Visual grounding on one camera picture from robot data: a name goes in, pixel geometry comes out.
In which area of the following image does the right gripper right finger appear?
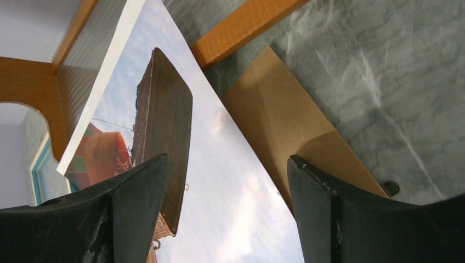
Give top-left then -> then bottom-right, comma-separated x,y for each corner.
287,155 -> 464,262

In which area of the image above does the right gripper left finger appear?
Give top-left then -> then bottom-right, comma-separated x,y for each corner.
1,154 -> 169,262

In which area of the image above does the hot air balloon photo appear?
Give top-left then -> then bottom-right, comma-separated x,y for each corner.
58,1 -> 304,262

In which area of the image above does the brown cardboard backing board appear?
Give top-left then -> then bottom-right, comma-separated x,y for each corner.
222,47 -> 387,209

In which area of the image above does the blue wooden picture frame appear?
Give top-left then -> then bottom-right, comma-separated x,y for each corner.
30,133 -> 77,205

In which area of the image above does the orange wooden shelf rack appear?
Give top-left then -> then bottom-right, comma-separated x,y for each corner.
1,1 -> 304,161

